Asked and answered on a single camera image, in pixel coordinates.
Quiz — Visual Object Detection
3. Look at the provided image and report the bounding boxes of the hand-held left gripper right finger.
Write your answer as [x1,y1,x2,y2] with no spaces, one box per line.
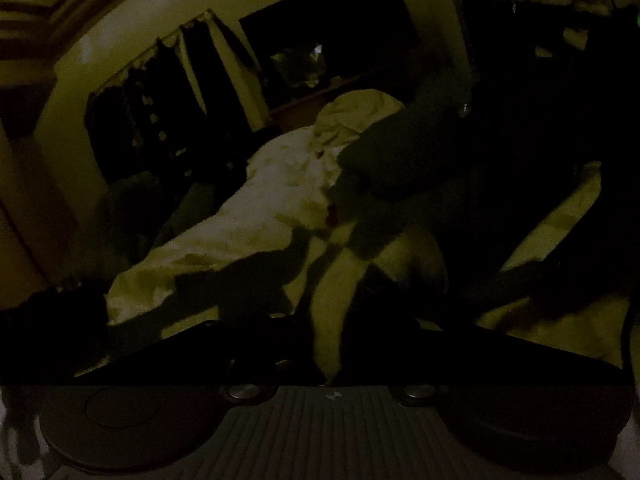
[345,310,636,405]

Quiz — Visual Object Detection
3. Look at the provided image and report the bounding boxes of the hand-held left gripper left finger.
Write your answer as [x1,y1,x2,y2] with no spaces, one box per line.
[75,312,321,405]

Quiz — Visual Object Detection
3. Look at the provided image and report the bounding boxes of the white large garment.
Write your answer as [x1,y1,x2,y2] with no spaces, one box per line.
[106,89,407,327]

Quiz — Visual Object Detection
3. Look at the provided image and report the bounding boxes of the dark cloth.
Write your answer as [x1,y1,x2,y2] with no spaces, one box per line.
[327,57,608,318]

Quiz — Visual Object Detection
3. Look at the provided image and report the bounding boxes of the pale bed sheet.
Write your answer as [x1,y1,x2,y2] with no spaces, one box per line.
[295,160,640,378]

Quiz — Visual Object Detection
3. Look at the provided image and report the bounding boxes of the black white checkered blanket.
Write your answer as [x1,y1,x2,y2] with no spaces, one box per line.
[0,400,58,480]

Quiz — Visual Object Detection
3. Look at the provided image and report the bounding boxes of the dark television screen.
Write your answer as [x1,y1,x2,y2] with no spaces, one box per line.
[239,0,422,107]

